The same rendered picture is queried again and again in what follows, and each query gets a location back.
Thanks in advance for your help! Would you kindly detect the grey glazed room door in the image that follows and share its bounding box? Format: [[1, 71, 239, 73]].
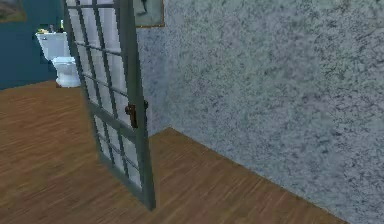
[[61, 0, 157, 212]]

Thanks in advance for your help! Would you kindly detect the white toilet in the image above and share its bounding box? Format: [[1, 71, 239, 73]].
[[35, 31, 82, 89]]

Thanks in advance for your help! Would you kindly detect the dark brown door handle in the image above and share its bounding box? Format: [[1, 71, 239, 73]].
[[124, 99, 150, 130]]

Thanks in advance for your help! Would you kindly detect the framed picture with orange frame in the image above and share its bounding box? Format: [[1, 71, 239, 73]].
[[132, 0, 166, 29]]

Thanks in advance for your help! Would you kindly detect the framed picture on blue wall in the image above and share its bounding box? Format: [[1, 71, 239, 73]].
[[0, 0, 28, 24]]

